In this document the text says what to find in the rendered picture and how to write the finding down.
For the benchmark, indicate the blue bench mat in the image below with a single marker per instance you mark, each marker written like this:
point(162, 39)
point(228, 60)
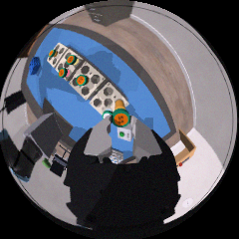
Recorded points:
point(74, 108)

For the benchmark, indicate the beige bucket adapter block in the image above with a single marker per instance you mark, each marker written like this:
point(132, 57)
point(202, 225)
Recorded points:
point(62, 50)
point(106, 99)
point(94, 85)
point(73, 68)

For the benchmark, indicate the white tube rack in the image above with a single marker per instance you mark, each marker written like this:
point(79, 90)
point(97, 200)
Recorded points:
point(115, 155)

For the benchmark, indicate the clear tube with orange liquid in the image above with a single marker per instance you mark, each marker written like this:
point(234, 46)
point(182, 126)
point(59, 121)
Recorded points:
point(120, 115)

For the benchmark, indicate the blue tube rack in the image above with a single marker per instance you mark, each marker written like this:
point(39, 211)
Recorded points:
point(36, 67)

